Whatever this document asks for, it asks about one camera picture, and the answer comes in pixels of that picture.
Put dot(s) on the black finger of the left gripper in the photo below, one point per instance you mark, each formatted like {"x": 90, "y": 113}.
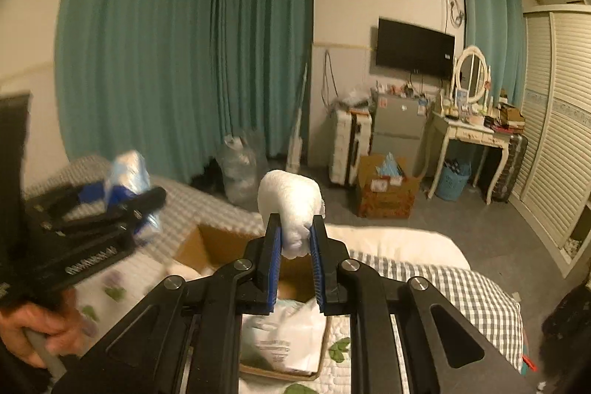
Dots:
{"x": 129, "y": 213}

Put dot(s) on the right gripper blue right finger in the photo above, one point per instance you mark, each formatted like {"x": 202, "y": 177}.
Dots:
{"x": 405, "y": 336}

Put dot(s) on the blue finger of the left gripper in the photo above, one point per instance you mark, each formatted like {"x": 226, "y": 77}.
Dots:
{"x": 59, "y": 201}

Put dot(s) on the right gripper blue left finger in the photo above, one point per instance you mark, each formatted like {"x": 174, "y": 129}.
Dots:
{"x": 183, "y": 336}

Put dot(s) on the blue tissue packet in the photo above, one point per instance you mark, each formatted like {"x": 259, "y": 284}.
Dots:
{"x": 128, "y": 178}

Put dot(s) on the large tissue pack plastic bag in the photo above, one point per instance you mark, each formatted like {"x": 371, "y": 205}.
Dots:
{"x": 288, "y": 341}

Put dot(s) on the white sock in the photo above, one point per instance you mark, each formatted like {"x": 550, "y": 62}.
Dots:
{"x": 297, "y": 199}

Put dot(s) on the person's left hand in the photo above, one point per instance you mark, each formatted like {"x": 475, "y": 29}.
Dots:
{"x": 63, "y": 329}

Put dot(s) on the grey checkered bed sheet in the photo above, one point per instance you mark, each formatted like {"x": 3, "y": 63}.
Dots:
{"x": 106, "y": 296}

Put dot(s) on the brown cardboard box on bed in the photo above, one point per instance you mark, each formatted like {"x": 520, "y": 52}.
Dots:
{"x": 208, "y": 249}

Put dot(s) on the floral white quilted mat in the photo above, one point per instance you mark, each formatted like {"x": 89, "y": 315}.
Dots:
{"x": 185, "y": 335}

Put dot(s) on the clear water jug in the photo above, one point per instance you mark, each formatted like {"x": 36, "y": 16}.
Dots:
{"x": 243, "y": 164}

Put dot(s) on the white stick vacuum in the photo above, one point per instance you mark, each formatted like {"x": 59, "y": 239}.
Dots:
{"x": 296, "y": 142}

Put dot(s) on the large teal curtain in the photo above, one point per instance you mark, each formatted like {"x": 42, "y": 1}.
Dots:
{"x": 171, "y": 78}

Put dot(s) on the blue laundry basket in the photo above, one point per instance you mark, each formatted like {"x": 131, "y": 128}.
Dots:
{"x": 453, "y": 180}

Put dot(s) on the white louvered wardrobe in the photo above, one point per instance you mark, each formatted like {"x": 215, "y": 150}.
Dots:
{"x": 552, "y": 191}

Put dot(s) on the cardboard box on floor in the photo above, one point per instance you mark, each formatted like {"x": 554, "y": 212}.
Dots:
{"x": 385, "y": 196}

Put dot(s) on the white suitcase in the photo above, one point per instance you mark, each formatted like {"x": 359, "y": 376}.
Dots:
{"x": 352, "y": 132}

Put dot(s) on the dark suitcase by wardrobe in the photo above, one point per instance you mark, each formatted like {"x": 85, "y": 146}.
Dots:
{"x": 508, "y": 178}

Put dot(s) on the white dressing table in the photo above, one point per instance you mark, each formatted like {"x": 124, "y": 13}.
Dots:
{"x": 467, "y": 141}

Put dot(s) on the silver mini fridge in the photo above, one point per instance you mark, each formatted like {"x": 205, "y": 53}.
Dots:
{"x": 398, "y": 129}

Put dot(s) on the white oval vanity mirror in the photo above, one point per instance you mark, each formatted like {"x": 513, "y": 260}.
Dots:
{"x": 472, "y": 74}

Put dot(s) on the teal window curtain right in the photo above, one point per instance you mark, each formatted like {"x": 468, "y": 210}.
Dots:
{"x": 497, "y": 28}

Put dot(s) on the black wall television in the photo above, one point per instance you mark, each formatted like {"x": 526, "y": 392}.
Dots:
{"x": 414, "y": 49}

